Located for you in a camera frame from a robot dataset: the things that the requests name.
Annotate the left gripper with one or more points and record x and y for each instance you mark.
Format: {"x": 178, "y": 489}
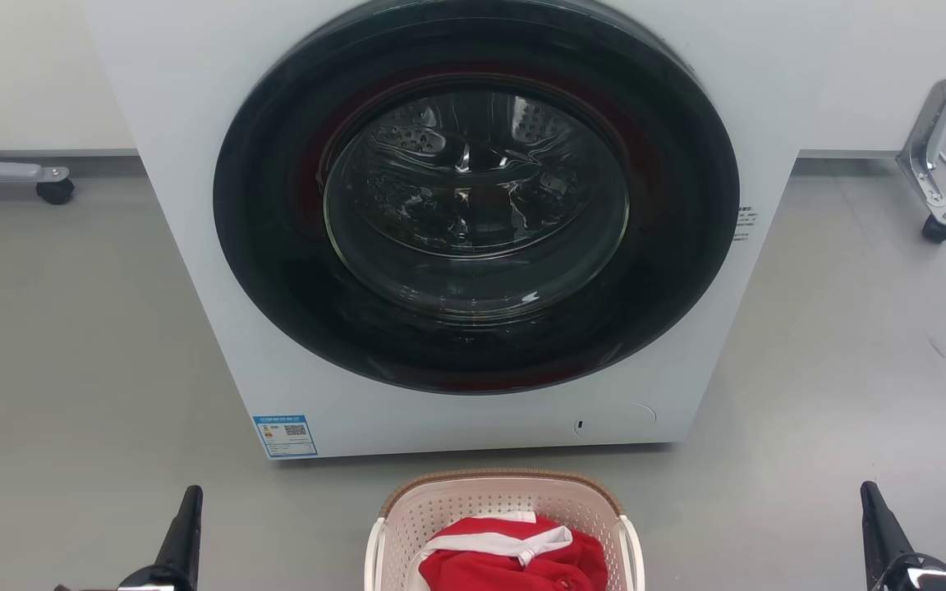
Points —
{"x": 149, "y": 581}

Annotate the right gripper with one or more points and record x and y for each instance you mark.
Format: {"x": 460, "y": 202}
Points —
{"x": 933, "y": 576}

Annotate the beige plastic laundry basket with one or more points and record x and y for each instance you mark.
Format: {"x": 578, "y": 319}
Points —
{"x": 407, "y": 517}

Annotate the blue energy label sticker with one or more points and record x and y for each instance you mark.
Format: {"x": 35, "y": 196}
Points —
{"x": 285, "y": 435}

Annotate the round black washing machine door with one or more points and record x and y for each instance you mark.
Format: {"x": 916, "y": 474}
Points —
{"x": 276, "y": 246}

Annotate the black caster wheel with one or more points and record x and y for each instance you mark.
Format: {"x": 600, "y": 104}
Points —
{"x": 55, "y": 191}
{"x": 937, "y": 229}

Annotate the red and white garment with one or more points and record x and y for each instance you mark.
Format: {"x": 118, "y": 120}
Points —
{"x": 514, "y": 562}

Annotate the white front-load washing machine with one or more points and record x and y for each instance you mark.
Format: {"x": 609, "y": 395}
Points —
{"x": 769, "y": 74}

